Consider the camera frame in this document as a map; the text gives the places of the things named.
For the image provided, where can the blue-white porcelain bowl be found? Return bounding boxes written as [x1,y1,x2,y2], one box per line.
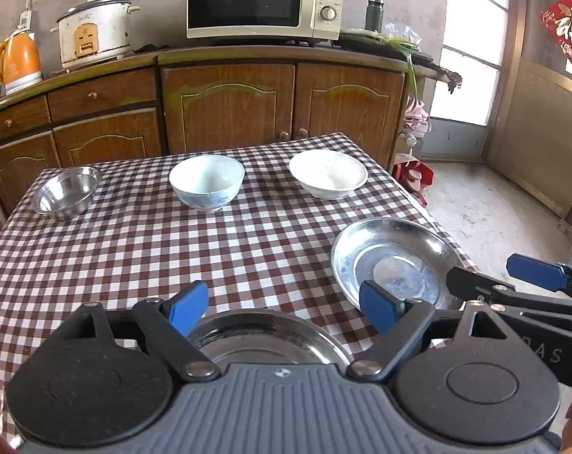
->
[169,155,246,212]

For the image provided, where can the orange electric kettle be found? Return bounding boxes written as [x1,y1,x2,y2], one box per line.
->
[0,31,42,94]

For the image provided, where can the white shallow bowl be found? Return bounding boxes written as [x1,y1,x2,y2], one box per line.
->
[288,150,368,200]

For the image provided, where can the large steel plate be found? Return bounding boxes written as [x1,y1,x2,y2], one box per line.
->
[331,217,462,309]

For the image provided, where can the red checkered tablecloth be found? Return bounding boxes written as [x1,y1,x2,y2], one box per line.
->
[0,131,481,441]

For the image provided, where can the white rice cooker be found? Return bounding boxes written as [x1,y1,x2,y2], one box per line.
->
[51,0,140,71]

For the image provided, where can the red paper door decoration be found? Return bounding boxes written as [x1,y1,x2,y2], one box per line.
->
[541,0,572,62]

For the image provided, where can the cream microwave oven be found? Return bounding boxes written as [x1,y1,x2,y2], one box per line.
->
[186,0,343,41]

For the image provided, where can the steel basin near camera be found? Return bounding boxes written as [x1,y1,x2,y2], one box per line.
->
[187,309,351,371]

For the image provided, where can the red plastic bag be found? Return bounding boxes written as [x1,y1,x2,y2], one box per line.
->
[391,153,435,207]

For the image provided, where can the pink plastic bags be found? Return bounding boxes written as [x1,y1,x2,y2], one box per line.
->
[403,95,432,138]

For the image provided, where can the green onion stalks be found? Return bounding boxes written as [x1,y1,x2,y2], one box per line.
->
[370,32,418,100]

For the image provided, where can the small steel bowl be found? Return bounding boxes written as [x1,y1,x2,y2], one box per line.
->
[31,166,102,221]

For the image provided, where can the white power strip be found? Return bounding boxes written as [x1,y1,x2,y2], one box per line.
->
[18,9,32,32]

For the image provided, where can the green thermos bottle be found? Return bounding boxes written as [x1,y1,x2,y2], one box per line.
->
[365,0,384,33]

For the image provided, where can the wooden kitchen cabinet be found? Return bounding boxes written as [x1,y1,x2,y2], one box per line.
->
[0,46,459,230]

